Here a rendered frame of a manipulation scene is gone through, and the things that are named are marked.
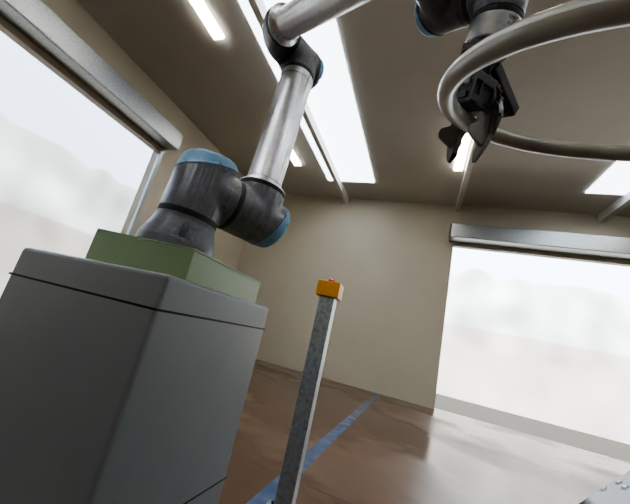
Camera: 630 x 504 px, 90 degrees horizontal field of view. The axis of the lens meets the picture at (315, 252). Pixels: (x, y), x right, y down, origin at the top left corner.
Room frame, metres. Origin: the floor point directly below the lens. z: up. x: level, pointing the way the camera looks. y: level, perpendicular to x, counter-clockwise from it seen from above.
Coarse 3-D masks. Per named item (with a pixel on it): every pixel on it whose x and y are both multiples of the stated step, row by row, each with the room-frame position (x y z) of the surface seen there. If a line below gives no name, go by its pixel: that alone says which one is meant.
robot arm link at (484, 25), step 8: (480, 16) 0.44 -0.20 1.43; (488, 16) 0.43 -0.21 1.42; (496, 16) 0.42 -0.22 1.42; (504, 16) 0.42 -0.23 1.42; (512, 16) 0.42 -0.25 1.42; (472, 24) 0.46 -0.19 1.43; (480, 24) 0.44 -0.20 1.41; (488, 24) 0.43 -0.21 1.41; (496, 24) 0.43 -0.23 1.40; (504, 24) 0.42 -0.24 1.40; (472, 32) 0.46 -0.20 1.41; (480, 32) 0.44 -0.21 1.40; (488, 32) 0.44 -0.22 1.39; (472, 40) 0.46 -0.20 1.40
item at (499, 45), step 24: (576, 0) 0.21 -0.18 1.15; (600, 0) 0.20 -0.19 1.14; (624, 0) 0.19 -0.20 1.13; (528, 24) 0.24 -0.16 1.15; (552, 24) 0.22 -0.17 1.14; (576, 24) 0.21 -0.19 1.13; (600, 24) 0.21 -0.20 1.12; (624, 24) 0.20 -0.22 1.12; (480, 48) 0.29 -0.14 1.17; (504, 48) 0.27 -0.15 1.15; (528, 48) 0.26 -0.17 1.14; (456, 72) 0.34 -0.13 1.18; (456, 96) 0.43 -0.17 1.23; (456, 120) 0.49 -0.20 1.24; (504, 144) 0.56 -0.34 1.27; (528, 144) 0.55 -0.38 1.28; (552, 144) 0.54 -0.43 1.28; (576, 144) 0.53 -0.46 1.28; (600, 144) 0.51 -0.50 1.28
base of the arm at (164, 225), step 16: (160, 208) 0.72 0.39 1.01; (176, 208) 0.71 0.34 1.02; (144, 224) 0.72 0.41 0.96; (160, 224) 0.70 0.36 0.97; (176, 224) 0.70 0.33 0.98; (192, 224) 0.72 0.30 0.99; (208, 224) 0.75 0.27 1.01; (160, 240) 0.69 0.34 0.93; (176, 240) 0.70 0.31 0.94; (192, 240) 0.71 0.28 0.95; (208, 240) 0.76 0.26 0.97
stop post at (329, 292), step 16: (320, 288) 1.58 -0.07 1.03; (336, 288) 1.56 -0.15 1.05; (320, 304) 1.60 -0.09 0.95; (320, 320) 1.59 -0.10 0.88; (320, 336) 1.59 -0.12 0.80; (320, 352) 1.58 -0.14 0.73; (304, 368) 1.60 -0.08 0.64; (320, 368) 1.59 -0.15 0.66; (304, 384) 1.60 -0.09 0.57; (304, 400) 1.59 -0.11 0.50; (304, 416) 1.59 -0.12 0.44; (304, 432) 1.58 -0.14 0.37; (288, 448) 1.60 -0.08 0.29; (304, 448) 1.60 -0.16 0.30; (288, 464) 1.60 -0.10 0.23; (288, 480) 1.59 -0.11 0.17; (288, 496) 1.59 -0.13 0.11
